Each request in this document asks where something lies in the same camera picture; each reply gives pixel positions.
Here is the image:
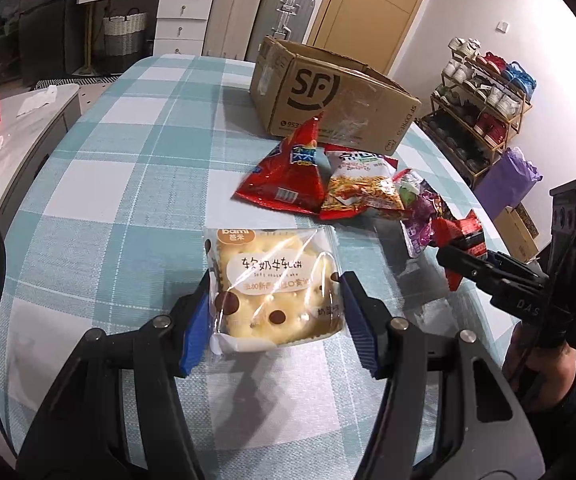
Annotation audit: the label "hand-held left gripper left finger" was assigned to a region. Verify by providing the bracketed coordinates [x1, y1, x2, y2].
[15, 272, 219, 480]

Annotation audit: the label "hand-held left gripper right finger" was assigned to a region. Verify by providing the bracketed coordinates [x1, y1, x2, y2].
[338, 271, 546, 480]

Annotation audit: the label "grey refrigerator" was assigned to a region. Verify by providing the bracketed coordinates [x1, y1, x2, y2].
[0, 0, 93, 86]

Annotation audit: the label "red cone snack bag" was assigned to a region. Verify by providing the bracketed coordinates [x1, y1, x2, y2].
[233, 115, 331, 216]

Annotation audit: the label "wooden door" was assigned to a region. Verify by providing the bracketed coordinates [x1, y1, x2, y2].
[308, 0, 439, 76]

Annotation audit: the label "brown cardboard box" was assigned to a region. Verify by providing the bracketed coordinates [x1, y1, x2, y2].
[249, 35, 422, 157]

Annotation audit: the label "wooden shoe rack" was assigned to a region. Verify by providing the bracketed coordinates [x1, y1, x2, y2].
[428, 37, 536, 181]

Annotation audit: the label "red high-top sneakers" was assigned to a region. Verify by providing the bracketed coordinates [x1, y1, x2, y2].
[475, 112, 509, 143]

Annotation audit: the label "woven laundry basket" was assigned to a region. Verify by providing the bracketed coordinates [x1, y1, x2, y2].
[102, 10, 147, 58]

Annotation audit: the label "white drawer desk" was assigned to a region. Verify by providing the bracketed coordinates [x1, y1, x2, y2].
[78, 0, 213, 58]

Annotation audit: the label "large cardboard box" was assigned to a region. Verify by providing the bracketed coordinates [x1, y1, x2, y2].
[493, 202, 541, 263]

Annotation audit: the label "yellow cake packet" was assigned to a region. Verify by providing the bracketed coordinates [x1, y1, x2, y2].
[203, 225, 345, 356]

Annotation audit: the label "grey marble side table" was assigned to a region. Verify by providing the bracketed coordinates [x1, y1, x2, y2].
[0, 82, 81, 281]

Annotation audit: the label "purple grape candy packet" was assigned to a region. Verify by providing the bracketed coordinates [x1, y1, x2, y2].
[393, 169, 451, 259]

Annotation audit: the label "white sneakers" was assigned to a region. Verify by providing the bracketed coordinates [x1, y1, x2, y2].
[448, 37, 484, 61]

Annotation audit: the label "beige suitcase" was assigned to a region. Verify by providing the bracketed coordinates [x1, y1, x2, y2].
[203, 0, 266, 61]

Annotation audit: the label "red white noodle snack packet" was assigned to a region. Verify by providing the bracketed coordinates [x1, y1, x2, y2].
[319, 144, 406, 221]

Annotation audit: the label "person's right forearm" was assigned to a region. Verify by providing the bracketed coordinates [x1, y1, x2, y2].
[500, 320, 576, 480]

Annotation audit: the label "blue sneakers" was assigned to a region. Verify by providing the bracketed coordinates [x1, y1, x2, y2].
[503, 62, 538, 93]

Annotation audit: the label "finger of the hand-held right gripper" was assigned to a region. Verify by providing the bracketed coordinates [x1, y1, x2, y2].
[437, 245, 549, 291]

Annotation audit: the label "silver suitcase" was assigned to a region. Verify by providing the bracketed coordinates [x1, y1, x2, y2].
[255, 0, 316, 48]

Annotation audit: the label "purple bag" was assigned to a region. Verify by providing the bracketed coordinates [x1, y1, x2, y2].
[475, 147, 543, 216]

